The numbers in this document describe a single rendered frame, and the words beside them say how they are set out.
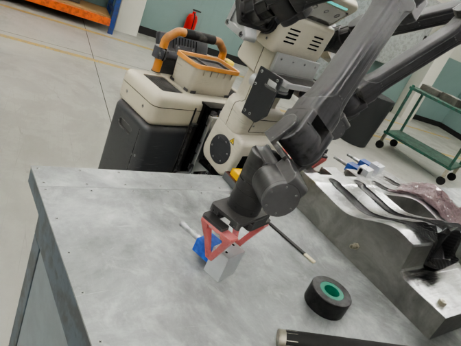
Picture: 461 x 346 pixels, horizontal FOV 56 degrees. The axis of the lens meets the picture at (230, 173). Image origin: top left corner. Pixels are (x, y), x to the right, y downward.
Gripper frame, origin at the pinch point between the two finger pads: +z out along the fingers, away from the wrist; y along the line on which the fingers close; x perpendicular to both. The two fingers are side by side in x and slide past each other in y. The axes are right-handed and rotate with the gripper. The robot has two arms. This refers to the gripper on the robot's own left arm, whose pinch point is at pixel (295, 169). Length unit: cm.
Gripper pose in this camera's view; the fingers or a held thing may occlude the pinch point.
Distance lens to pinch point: 124.5
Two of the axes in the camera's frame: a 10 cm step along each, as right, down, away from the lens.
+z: -3.7, 8.4, 4.0
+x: -4.1, -5.4, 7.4
